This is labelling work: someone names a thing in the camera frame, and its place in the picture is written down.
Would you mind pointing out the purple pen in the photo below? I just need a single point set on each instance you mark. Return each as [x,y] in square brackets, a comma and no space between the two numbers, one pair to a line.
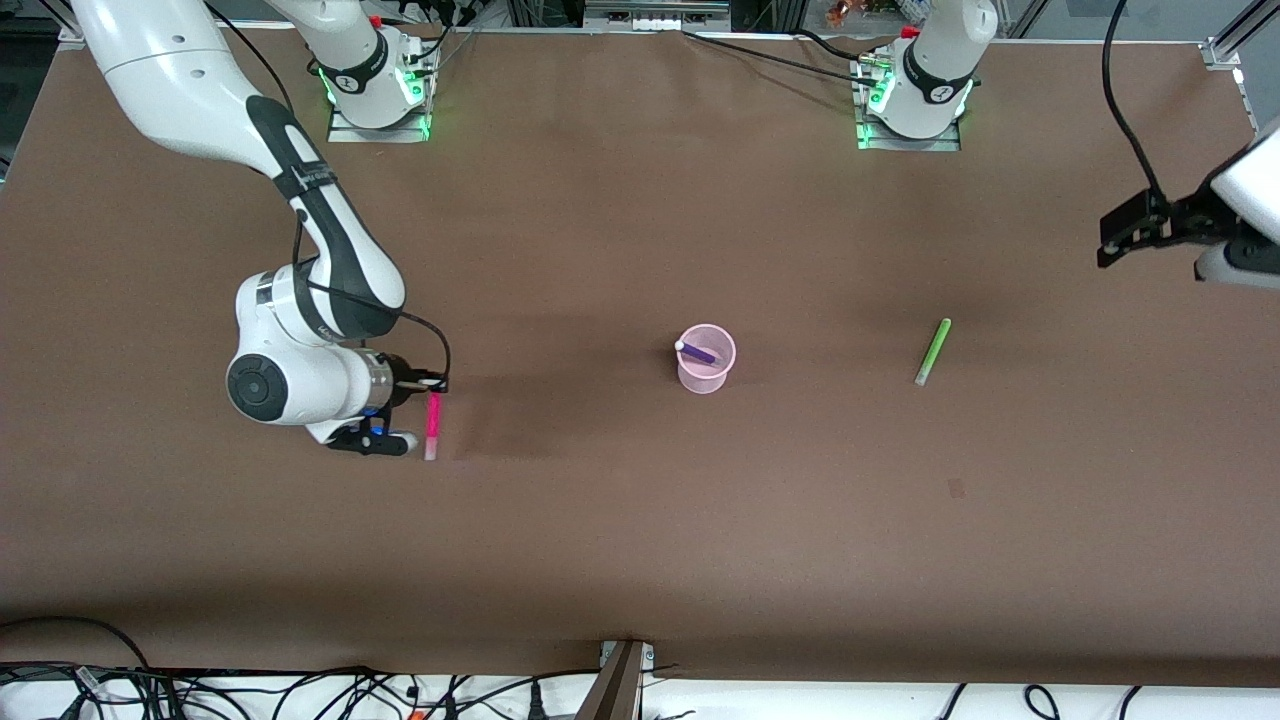
[700,353]

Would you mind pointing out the pink highlighter pen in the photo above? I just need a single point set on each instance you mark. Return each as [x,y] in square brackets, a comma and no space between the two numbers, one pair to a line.
[433,420]

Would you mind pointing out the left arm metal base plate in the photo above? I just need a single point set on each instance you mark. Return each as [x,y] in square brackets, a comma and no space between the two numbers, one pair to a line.
[940,145]

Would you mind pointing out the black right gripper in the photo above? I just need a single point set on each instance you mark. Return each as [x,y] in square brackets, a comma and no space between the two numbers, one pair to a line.
[402,381]

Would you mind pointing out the grey power strip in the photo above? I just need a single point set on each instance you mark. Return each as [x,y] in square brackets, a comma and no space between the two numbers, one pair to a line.
[655,18]

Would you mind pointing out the pink pen holder cup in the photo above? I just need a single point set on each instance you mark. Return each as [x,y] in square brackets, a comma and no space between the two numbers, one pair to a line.
[705,378]

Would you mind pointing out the green highlighter pen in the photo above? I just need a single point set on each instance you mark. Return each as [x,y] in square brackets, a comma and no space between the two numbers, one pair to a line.
[934,350]

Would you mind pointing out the aluminium table post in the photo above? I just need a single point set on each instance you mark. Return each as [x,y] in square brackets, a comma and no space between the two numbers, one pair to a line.
[615,690]

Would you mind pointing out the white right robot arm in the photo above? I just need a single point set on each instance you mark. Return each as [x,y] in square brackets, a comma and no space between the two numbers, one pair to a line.
[310,380]

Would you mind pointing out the aluminium frame profile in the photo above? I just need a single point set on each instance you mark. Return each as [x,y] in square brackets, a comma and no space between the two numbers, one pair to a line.
[70,30]
[1222,50]

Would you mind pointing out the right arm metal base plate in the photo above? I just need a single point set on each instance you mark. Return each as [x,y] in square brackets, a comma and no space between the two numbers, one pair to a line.
[345,133]

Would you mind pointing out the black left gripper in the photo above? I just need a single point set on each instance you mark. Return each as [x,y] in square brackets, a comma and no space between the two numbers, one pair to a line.
[1186,218]

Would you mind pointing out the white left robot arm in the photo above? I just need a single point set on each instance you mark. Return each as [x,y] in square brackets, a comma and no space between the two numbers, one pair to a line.
[935,90]

